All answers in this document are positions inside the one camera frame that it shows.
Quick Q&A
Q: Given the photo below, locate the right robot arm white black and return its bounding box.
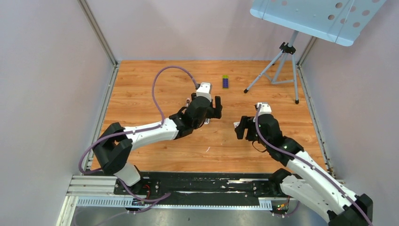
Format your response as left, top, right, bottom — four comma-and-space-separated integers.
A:
234, 114, 373, 226

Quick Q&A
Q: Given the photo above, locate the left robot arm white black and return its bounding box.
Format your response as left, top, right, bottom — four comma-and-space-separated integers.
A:
91, 96, 223, 194

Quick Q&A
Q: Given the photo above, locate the purple green small block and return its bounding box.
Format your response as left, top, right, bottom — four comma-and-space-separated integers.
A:
222, 75, 229, 89

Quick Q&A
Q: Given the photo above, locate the grey tripod stand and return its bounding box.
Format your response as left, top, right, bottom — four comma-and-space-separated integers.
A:
243, 30, 299, 105

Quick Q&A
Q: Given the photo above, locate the light blue perforated tray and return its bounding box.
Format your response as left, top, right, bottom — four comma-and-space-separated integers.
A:
250, 0, 386, 47

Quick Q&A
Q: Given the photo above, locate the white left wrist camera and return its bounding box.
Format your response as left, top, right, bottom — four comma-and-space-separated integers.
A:
196, 82, 212, 102

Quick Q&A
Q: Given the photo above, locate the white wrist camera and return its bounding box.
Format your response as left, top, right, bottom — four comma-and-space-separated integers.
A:
196, 82, 212, 102
255, 102, 272, 115

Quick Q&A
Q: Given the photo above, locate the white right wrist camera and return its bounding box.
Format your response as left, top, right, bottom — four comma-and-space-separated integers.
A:
255, 102, 272, 115

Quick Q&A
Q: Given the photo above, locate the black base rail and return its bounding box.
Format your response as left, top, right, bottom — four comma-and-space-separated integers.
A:
67, 170, 300, 211

